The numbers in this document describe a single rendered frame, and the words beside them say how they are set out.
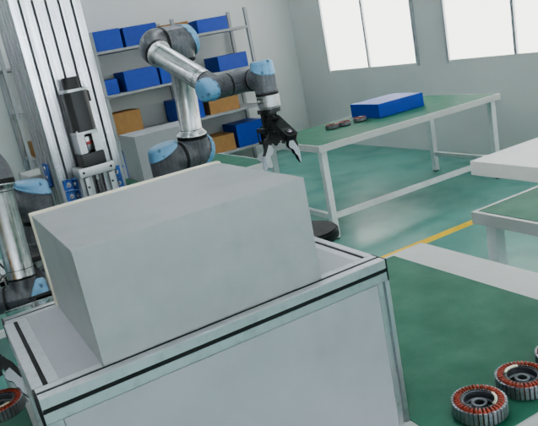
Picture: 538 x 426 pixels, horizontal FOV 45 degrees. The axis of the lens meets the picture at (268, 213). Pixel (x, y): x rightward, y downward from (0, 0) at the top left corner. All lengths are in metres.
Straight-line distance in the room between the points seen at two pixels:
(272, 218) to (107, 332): 0.34
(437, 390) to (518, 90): 5.29
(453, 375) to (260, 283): 0.60
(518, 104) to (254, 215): 5.64
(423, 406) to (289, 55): 8.23
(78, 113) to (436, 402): 1.56
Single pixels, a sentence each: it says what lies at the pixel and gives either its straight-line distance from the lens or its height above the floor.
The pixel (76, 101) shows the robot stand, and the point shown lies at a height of 1.49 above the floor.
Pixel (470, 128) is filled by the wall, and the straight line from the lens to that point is 7.12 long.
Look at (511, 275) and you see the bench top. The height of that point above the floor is 0.75.
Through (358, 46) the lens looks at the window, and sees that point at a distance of 8.30.
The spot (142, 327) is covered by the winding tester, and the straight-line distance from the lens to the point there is 1.10.
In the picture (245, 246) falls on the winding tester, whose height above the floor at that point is 1.23.
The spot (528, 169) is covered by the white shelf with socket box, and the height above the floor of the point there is 1.20.
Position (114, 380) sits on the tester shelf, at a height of 1.10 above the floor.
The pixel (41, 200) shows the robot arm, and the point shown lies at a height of 1.20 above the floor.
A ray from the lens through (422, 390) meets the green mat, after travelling 1.54.
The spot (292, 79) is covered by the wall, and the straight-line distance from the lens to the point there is 9.46.
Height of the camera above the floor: 1.57
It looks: 15 degrees down
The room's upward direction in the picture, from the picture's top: 11 degrees counter-clockwise
